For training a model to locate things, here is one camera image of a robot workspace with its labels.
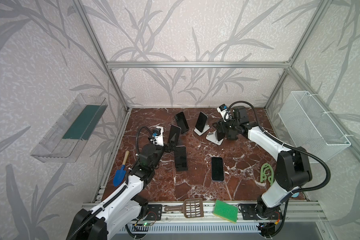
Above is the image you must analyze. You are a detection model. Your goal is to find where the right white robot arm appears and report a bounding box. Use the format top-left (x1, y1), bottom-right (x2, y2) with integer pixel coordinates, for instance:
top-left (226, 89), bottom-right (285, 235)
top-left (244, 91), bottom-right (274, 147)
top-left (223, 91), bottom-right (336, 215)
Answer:
top-left (216, 101), bottom-right (331, 219)

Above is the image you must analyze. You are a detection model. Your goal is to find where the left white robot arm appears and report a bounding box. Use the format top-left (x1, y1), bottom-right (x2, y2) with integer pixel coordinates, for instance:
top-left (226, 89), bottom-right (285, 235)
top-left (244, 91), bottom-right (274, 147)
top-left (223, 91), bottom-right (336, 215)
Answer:
top-left (67, 125), bottom-right (181, 240)

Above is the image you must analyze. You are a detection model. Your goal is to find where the white phone stand back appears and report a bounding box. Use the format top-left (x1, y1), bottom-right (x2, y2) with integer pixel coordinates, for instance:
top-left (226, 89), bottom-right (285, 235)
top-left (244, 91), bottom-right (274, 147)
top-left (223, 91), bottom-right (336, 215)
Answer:
top-left (193, 123), bottom-right (211, 136)

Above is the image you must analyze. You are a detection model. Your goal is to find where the black phone on white stand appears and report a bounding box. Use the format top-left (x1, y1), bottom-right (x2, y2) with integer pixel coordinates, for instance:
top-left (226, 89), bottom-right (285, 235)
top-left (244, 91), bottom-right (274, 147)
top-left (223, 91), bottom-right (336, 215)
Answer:
top-left (195, 112), bottom-right (208, 132)

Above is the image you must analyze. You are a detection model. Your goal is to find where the green plastic hook toy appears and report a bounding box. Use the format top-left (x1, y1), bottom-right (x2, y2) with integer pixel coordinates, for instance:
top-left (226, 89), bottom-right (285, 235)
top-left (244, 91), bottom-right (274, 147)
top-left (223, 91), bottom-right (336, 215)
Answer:
top-left (260, 163), bottom-right (275, 186)

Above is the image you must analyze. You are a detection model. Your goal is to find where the brown slotted scoop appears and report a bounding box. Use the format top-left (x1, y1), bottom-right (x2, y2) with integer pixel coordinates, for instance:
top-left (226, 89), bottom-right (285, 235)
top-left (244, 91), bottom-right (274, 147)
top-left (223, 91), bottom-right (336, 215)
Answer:
top-left (164, 198), bottom-right (204, 219)

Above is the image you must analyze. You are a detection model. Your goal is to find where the pink object in basket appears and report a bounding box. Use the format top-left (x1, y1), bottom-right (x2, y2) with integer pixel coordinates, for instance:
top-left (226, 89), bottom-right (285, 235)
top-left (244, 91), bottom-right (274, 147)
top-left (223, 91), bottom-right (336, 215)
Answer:
top-left (297, 147), bottom-right (310, 157)

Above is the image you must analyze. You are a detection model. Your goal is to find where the green yellow sponge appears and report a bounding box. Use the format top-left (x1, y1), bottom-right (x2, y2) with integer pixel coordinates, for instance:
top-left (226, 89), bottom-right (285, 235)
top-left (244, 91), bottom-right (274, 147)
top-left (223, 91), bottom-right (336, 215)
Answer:
top-left (213, 200), bottom-right (239, 224)

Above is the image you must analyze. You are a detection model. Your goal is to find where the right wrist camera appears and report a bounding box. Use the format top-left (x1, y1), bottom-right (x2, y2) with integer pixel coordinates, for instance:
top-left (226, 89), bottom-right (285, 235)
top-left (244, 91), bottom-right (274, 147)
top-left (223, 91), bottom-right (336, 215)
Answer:
top-left (217, 104), bottom-right (231, 122)

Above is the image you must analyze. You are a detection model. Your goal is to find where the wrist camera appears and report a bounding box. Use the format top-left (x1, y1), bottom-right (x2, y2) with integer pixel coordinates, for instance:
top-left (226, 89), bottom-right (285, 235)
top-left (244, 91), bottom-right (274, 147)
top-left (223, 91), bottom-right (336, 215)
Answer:
top-left (150, 126), bottom-right (164, 147)
top-left (217, 104), bottom-right (231, 122)

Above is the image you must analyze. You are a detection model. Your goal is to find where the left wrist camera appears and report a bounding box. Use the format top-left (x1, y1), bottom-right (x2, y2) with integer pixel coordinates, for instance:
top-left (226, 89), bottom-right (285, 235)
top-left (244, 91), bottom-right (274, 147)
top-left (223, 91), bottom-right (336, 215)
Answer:
top-left (150, 126), bottom-right (164, 147)

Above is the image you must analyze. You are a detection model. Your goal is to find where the blue shovel wooden handle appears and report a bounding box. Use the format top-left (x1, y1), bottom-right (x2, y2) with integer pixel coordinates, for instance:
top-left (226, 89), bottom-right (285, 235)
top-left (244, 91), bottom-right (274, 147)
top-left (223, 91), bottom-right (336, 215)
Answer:
top-left (113, 151), bottom-right (130, 187)

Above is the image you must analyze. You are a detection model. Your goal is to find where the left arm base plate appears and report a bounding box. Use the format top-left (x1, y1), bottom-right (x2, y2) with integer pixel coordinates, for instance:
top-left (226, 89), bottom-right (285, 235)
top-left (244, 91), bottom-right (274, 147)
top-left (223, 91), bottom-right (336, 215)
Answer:
top-left (139, 204), bottom-right (163, 221)

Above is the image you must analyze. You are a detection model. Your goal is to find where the white wire basket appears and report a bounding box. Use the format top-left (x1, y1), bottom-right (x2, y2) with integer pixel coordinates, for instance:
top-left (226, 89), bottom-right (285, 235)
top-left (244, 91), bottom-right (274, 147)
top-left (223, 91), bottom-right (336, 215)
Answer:
top-left (279, 91), bottom-right (351, 162)

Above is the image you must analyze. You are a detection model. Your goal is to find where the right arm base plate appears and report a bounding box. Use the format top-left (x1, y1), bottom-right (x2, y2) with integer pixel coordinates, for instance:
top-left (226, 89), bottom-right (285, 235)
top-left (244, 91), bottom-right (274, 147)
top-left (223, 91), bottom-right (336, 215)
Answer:
top-left (238, 204), bottom-right (283, 221)

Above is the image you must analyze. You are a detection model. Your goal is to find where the clear plastic wall tray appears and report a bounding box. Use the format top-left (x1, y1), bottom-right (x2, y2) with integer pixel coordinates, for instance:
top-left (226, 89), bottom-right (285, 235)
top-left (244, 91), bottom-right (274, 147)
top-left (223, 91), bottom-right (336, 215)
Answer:
top-left (31, 94), bottom-right (108, 163)

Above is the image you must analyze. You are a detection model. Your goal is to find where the aluminium front rail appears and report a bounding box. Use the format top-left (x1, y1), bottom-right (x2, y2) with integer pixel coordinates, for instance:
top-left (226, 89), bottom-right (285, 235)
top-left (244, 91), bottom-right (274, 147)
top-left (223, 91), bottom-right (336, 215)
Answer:
top-left (149, 200), bottom-right (329, 224)

